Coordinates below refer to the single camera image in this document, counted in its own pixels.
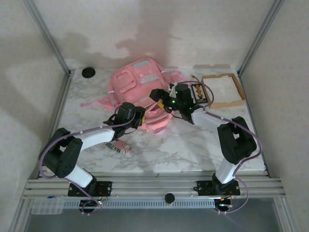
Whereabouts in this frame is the pink student backpack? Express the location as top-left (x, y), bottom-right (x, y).
top-left (81, 57), bottom-right (186, 136)

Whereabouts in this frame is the shallow cardboard tray box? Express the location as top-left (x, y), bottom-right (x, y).
top-left (200, 73), bottom-right (247, 109)

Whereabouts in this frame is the flag print fabric pouch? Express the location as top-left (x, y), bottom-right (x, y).
top-left (103, 141), bottom-right (132, 155)

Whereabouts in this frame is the black round cap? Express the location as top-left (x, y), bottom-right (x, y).
top-left (81, 67), bottom-right (96, 79)

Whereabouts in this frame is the left small circuit board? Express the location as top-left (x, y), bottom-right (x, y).
top-left (79, 199), bottom-right (108, 213)

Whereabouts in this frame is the small circuit board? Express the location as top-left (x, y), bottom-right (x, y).
top-left (214, 197), bottom-right (234, 211)
top-left (79, 199), bottom-right (108, 213)

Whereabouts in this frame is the right small circuit board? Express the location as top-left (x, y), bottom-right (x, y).
top-left (214, 197), bottom-right (234, 211)

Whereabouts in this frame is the clear plastic organizer box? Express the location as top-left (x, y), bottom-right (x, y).
top-left (31, 198), bottom-right (65, 215)

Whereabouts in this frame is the aluminium rail beam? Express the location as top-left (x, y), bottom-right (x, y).
top-left (21, 175), bottom-right (287, 200)

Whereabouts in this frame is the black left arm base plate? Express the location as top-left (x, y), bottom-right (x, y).
top-left (67, 181), bottom-right (113, 197)

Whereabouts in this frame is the grey slotted cable duct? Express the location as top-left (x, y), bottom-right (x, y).
top-left (61, 199), bottom-right (215, 209)

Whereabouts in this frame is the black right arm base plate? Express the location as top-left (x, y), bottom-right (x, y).
top-left (197, 180), bottom-right (241, 196)

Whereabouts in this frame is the aluminium right frame post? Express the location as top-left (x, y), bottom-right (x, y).
top-left (238, 0), bottom-right (285, 77)

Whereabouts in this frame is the aluminium frame post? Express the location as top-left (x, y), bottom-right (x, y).
top-left (238, 0), bottom-right (285, 77)
top-left (23, 0), bottom-right (74, 75)

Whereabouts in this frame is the aluminium left frame post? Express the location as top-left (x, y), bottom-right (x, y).
top-left (23, 0), bottom-right (74, 75)

